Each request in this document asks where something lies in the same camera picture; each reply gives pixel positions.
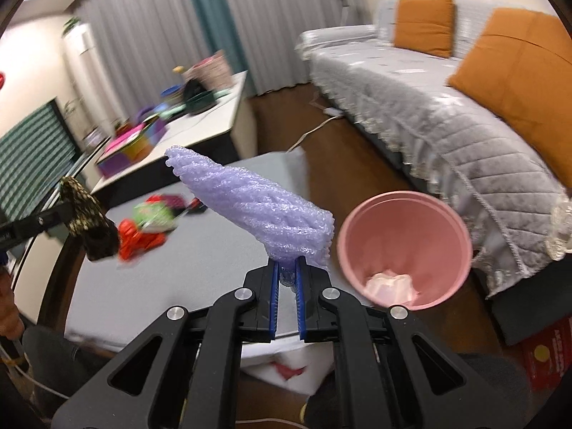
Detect purple foam net sleeve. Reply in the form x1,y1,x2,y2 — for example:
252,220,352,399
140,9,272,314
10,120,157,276
165,146,335,270

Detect brown patterned cloth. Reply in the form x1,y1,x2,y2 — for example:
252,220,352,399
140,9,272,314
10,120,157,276
59,176,120,261

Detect orange plastic bag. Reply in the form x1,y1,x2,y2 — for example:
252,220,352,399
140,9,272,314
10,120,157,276
118,219,167,261

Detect green snack bag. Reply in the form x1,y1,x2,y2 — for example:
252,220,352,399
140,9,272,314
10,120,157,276
133,202,177,233

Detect black red snack wrapper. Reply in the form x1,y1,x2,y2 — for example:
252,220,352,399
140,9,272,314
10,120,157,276
186,198,207,214

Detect black pink patterned wrapper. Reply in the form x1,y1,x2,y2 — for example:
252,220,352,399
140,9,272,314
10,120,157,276
146,194,188,216

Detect pink plastic trash bin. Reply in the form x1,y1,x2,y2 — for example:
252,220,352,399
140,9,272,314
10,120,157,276
336,191,473,311

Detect person's right hand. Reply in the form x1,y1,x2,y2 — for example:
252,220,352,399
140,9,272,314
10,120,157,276
0,266,24,340

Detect television with checked cover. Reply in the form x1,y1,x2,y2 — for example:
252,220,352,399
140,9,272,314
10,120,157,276
0,99,82,222

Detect white air conditioner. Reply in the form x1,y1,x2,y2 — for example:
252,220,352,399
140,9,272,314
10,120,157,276
62,22,128,138

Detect white marble coffee table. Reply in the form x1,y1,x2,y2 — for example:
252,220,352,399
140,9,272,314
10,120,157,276
94,71,258,194

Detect colourful rectangular box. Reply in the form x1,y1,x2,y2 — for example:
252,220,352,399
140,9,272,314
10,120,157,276
96,114,167,178

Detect pink woven basket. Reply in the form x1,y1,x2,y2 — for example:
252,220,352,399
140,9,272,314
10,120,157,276
182,49,235,90

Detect stack of coloured bowls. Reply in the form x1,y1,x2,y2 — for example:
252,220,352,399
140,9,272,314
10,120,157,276
161,84,183,105

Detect grey quilted sofa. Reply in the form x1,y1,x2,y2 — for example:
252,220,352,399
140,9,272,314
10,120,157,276
296,0,569,295

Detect grey curtains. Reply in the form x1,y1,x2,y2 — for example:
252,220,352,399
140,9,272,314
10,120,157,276
73,0,344,115

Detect teal curtain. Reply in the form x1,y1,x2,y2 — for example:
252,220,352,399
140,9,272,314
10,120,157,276
192,0,250,73

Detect red cardboard box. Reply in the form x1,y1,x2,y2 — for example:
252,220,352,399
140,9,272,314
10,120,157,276
517,316,571,391

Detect far orange cushion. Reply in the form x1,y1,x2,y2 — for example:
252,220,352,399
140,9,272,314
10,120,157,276
394,0,455,58

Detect orange cushion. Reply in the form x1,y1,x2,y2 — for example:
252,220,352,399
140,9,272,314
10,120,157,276
394,0,455,58
448,8,571,188

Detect near orange cushion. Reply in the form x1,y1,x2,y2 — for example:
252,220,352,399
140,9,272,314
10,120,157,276
448,8,571,188

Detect white cable on floor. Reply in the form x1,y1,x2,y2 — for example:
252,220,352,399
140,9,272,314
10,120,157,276
0,342,73,401

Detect white power strip cable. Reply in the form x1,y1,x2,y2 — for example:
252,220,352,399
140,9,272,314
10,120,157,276
285,102,345,153

